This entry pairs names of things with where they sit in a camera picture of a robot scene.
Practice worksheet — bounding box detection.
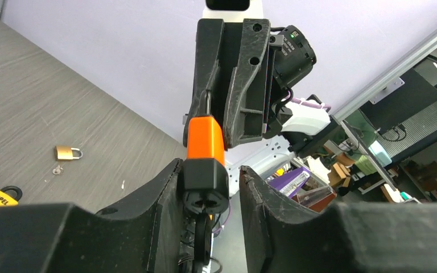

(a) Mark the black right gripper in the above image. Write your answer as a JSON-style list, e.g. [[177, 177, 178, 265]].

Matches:
[[183, 19, 283, 148]]

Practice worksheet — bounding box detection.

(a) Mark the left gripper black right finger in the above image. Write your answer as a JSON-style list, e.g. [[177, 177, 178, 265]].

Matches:
[[239, 166, 437, 272]]

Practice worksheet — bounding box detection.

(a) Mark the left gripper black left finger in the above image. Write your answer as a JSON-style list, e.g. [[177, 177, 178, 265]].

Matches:
[[0, 159, 183, 272]]

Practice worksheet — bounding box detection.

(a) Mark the black headed key bunch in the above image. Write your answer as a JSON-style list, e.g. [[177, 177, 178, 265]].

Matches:
[[178, 214, 223, 272]]

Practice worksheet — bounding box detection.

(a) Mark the orange black padlock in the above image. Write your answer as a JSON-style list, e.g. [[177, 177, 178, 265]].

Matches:
[[182, 91, 229, 214]]

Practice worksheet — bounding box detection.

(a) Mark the brass padlock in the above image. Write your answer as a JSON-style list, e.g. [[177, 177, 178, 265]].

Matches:
[[55, 145, 83, 161]]

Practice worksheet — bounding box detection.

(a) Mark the yellow padlock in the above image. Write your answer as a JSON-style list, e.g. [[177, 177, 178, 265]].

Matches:
[[0, 185, 23, 207]]

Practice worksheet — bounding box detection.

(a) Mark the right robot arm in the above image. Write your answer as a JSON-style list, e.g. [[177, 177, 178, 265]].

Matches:
[[182, 19, 332, 199]]

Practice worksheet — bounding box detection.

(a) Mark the purple metronome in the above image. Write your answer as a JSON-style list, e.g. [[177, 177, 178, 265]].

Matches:
[[268, 167, 311, 198]]

